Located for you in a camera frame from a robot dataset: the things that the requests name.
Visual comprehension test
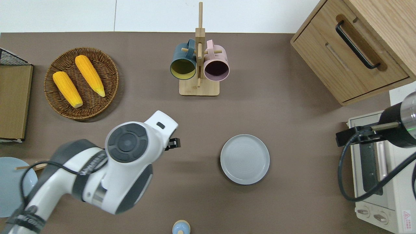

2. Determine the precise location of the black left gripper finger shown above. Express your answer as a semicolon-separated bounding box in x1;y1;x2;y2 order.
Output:
165;137;181;151

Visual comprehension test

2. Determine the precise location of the gray round plate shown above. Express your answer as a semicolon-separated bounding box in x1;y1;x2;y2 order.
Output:
220;134;270;185

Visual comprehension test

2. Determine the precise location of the light blue plate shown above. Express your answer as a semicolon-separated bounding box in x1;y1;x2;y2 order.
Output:
0;157;39;218

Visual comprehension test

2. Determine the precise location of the wooden mug stand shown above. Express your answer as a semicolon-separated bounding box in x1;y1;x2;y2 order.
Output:
179;2;223;97

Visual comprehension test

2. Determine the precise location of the dark teal mug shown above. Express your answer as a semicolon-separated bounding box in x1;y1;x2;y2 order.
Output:
170;39;198;81

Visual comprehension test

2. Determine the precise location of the pink mug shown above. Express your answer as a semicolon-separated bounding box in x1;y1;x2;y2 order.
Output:
203;39;230;82

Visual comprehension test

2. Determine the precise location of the round wicker basket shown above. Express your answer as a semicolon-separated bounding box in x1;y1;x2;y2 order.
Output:
44;47;119;120

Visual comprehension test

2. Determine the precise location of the yellow corn cob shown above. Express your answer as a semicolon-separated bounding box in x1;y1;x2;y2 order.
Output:
75;55;106;98
52;71;84;109

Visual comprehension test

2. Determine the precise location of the brown table mat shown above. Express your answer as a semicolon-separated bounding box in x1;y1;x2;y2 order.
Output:
0;32;416;234

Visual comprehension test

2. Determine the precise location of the wooden chopstick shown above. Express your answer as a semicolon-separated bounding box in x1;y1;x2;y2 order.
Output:
15;163;49;171

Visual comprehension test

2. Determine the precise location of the wooden drawer cabinet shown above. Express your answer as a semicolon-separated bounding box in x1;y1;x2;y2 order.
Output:
290;0;416;106

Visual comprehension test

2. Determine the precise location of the brass mounting rod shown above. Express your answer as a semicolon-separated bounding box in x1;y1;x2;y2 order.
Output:
370;122;400;132

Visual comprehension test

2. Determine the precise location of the white toaster oven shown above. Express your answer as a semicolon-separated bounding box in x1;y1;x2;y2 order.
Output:
347;110;416;234

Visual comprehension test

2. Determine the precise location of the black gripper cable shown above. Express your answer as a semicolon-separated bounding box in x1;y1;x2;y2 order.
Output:
19;159;109;212

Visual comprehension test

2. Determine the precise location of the wooden shelf with wire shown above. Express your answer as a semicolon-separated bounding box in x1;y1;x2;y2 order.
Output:
0;64;34;143

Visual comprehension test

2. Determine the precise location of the black camera cable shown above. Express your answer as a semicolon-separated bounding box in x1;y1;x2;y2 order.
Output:
337;131;416;203

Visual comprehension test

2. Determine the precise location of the black wire basket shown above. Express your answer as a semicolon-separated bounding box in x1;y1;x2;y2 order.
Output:
0;47;33;66

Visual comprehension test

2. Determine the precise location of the black cabinet drawer handle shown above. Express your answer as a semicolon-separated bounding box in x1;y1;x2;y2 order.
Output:
335;20;382;70

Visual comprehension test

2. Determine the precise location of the oven door handle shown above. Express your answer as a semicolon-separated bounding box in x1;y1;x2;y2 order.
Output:
377;141;389;183

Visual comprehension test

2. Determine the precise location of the black cylindrical camera mount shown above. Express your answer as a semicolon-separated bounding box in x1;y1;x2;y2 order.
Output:
378;91;416;149

